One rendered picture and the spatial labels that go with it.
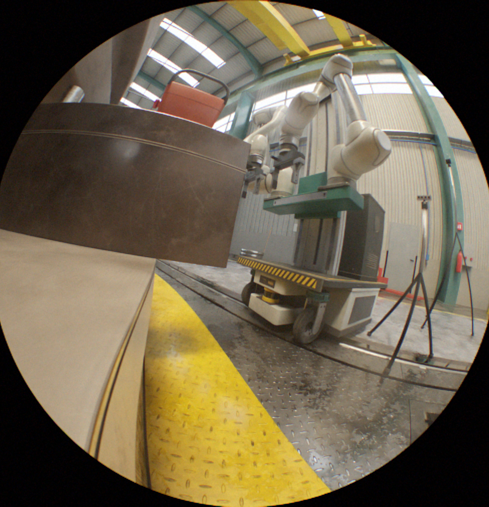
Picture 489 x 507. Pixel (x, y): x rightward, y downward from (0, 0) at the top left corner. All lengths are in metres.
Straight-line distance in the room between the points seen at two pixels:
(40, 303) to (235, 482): 0.36
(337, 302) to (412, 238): 5.78
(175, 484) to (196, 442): 0.11
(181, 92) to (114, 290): 0.54
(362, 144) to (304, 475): 0.95
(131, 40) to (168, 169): 1.22
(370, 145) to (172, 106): 0.67
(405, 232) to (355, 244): 5.45
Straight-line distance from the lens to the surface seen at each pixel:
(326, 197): 0.87
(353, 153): 0.81
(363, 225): 1.13
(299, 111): 0.76
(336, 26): 11.66
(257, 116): 1.59
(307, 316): 0.77
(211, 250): 0.46
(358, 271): 1.10
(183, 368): 0.57
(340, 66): 1.19
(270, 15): 11.56
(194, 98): 0.59
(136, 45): 1.52
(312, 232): 1.19
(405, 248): 6.43
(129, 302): 0.16
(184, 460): 0.40
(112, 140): 0.51
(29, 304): 0.15
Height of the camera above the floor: 0.37
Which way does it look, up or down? 1 degrees down
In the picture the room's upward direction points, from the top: 11 degrees clockwise
